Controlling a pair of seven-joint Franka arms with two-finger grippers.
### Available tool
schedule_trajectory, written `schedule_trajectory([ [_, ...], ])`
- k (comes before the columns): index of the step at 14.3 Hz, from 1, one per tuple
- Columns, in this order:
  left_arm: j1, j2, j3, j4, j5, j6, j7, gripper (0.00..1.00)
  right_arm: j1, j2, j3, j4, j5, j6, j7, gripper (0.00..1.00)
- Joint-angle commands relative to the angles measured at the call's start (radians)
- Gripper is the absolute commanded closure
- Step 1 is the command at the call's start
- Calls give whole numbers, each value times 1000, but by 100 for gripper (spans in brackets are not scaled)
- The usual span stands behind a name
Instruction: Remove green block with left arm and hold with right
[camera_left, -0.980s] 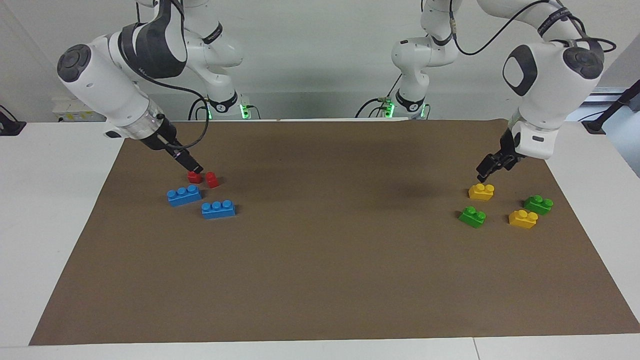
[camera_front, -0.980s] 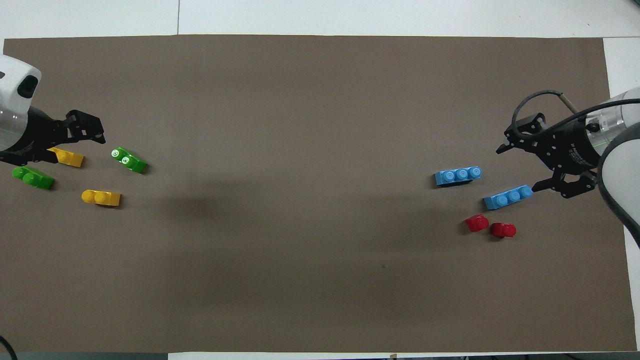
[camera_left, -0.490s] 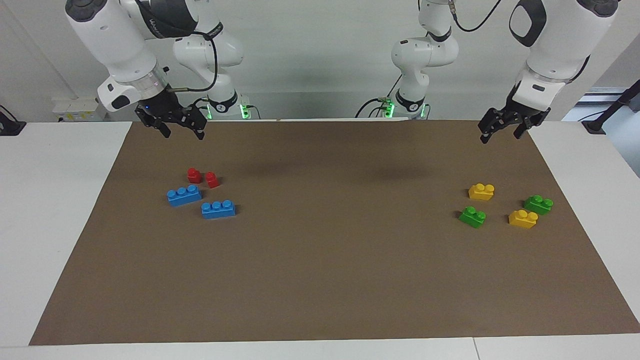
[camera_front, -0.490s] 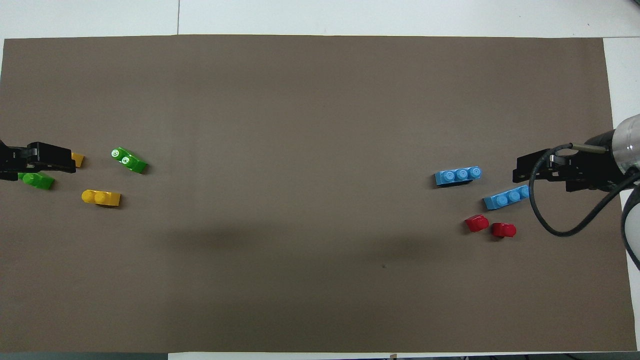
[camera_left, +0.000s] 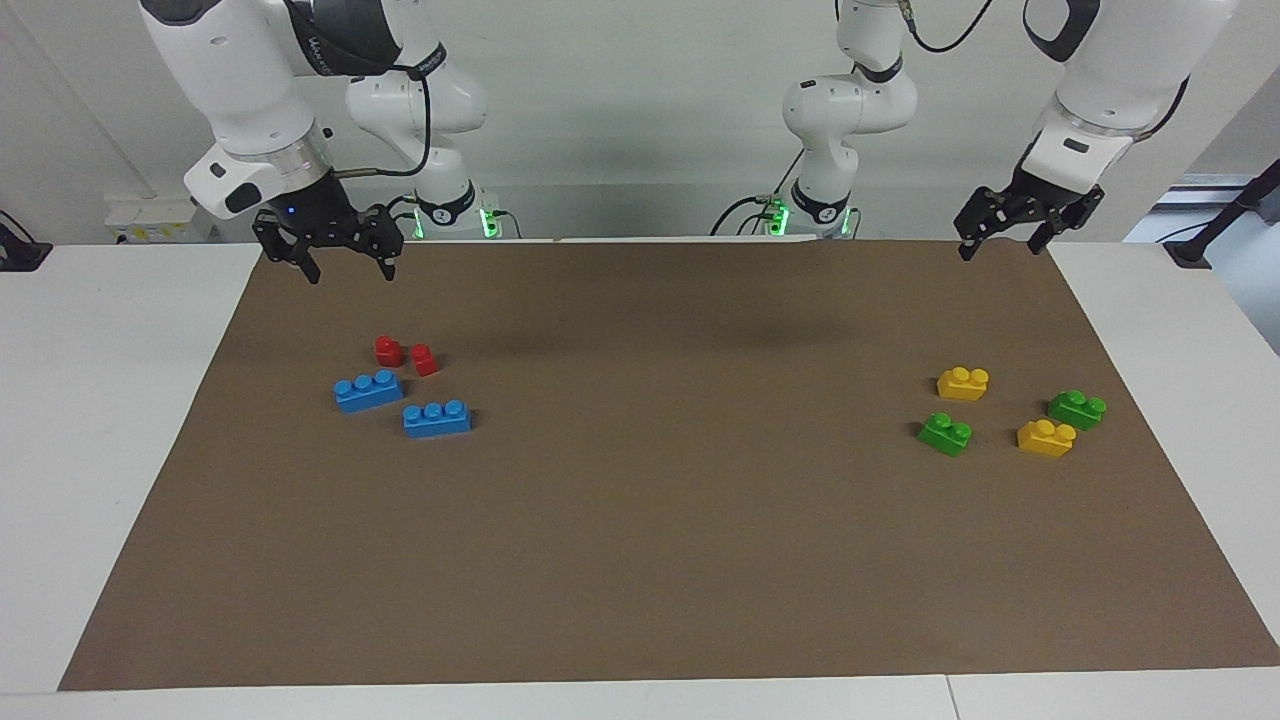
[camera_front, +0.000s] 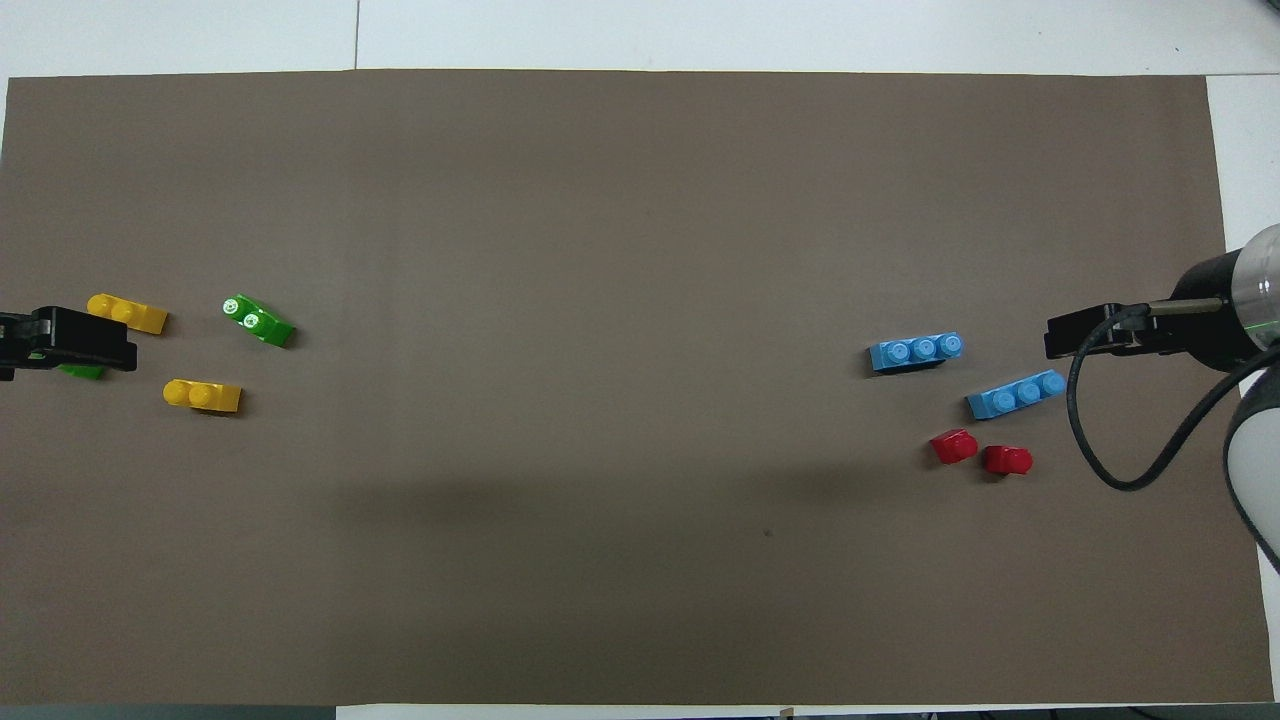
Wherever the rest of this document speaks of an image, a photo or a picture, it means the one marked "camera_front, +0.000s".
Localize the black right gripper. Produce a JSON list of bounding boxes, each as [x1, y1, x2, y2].
[[1045, 300, 1183, 361]]

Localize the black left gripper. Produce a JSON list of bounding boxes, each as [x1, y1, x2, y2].
[[0, 306, 138, 381]]

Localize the blue three-stud block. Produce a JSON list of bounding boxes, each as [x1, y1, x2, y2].
[[965, 369, 1068, 422], [867, 332, 966, 375]]

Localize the yellow two-stud block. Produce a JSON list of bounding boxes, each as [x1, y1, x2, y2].
[[162, 378, 244, 416], [86, 292, 169, 336]]

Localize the brown table mat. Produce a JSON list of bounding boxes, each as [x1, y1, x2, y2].
[[0, 68, 1276, 707]]

